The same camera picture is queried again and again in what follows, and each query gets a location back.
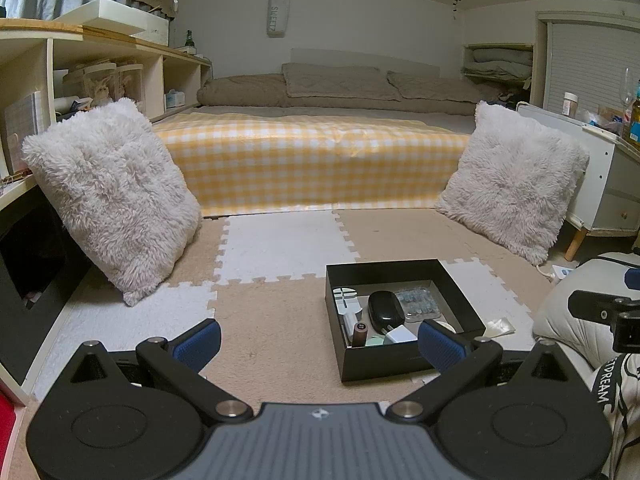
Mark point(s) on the white fluffy pillow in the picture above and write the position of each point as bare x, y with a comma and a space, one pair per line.
115, 195
510, 185

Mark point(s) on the yellow checked bed sheet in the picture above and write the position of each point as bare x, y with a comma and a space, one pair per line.
310, 160

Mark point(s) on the clear storage jar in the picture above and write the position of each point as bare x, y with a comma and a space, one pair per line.
100, 85
131, 82

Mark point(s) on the black storage cube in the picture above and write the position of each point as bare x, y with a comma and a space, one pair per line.
30, 320

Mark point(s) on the yellow liquid bottle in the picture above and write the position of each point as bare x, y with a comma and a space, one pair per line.
635, 120

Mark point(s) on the clear plastic wrapper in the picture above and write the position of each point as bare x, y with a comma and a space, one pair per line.
497, 327

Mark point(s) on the white lidded jar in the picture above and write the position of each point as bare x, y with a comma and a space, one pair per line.
570, 107

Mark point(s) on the person's white printed shirt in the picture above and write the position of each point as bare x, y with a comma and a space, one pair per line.
622, 410

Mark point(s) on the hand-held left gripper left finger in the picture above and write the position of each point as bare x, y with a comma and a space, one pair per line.
200, 344

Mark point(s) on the black cardboard box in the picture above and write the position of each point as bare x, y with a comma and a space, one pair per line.
380, 365

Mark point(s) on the clear storage box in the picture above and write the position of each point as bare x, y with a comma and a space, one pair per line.
27, 130

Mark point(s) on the white open box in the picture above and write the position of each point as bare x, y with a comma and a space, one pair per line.
115, 22

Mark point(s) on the folded beige blankets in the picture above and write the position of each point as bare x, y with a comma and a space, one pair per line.
500, 62

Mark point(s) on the round white tin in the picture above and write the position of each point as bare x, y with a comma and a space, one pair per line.
447, 326

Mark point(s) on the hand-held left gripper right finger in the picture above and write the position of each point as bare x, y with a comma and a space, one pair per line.
434, 344

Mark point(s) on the wine glass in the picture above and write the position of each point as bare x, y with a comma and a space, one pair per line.
626, 90

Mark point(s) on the white slatted closet door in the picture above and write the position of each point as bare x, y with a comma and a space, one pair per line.
580, 60

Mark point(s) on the wooden shelf unit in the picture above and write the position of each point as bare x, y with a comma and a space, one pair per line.
30, 30

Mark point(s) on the beige bed pillow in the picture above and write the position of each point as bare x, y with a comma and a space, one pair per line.
335, 82
435, 87

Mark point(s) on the tissue box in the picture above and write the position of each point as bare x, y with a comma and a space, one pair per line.
175, 99

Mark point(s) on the person's light trouser leg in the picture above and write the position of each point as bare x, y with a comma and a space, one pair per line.
565, 310

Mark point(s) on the brown lipstick tube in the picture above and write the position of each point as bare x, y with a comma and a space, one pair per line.
360, 335

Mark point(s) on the green glass bottle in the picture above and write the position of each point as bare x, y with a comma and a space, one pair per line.
189, 40

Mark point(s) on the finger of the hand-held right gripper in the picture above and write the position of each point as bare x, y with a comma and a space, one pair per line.
592, 305
633, 276

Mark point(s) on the round green tin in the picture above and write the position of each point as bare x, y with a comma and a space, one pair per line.
375, 340

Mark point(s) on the red box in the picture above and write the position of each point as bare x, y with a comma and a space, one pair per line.
6, 410

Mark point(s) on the white pronged plug adapter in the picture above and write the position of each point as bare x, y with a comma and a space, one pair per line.
402, 335

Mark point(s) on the white hanging bag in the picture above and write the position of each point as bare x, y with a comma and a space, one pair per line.
279, 15

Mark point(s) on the white cabinet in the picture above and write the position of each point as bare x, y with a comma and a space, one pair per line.
610, 185

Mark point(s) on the beige white foam puzzle mat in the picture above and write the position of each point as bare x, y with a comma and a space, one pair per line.
280, 250

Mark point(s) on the black oval case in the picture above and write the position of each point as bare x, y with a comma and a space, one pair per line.
385, 310

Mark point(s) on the clear plastic case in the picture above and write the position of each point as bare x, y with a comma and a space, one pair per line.
420, 302

